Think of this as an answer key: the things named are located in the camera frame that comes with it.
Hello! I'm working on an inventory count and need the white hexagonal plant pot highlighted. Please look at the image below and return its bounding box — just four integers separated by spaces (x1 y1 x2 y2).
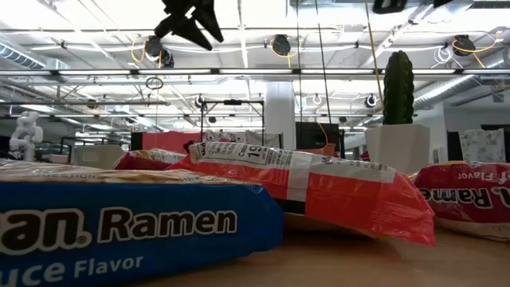
364 123 431 175

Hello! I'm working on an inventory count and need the blue Maruchan ramen pack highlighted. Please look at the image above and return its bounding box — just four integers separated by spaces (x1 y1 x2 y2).
0 159 284 287

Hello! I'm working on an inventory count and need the black stand frame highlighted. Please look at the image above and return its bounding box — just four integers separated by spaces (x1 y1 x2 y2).
198 99 266 148

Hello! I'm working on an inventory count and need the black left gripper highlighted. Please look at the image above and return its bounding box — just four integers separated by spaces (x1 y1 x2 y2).
154 0 225 52

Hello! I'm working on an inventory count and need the red fabric partition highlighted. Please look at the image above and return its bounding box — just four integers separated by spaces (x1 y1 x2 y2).
141 131 202 155

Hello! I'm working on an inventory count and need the green cactus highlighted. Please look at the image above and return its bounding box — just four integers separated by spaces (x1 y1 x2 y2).
382 49 415 126

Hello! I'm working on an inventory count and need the black computer case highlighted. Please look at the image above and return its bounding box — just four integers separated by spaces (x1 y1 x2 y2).
295 121 346 159

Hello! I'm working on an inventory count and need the yellow hanging cable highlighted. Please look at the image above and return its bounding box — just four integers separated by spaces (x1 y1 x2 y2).
364 0 386 111

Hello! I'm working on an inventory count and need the red Maruchan ramen pack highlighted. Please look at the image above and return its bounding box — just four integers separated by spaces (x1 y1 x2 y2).
113 148 188 171
410 160 510 243

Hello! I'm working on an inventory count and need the orange plastic bin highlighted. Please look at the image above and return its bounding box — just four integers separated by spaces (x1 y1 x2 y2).
296 142 338 157

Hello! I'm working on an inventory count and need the orange Maruchan ramen pack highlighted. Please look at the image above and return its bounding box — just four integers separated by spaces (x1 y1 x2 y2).
165 141 436 247

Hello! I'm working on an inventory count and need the floral patterned cloth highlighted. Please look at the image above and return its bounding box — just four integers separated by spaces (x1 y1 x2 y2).
202 130 248 144

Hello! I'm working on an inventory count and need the floral patterned curtain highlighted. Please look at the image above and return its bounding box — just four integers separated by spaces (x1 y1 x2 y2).
459 128 507 163

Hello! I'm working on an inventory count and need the black ceiling cable reel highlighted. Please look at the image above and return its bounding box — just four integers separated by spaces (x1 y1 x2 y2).
143 34 176 69
270 33 292 57
452 34 477 57

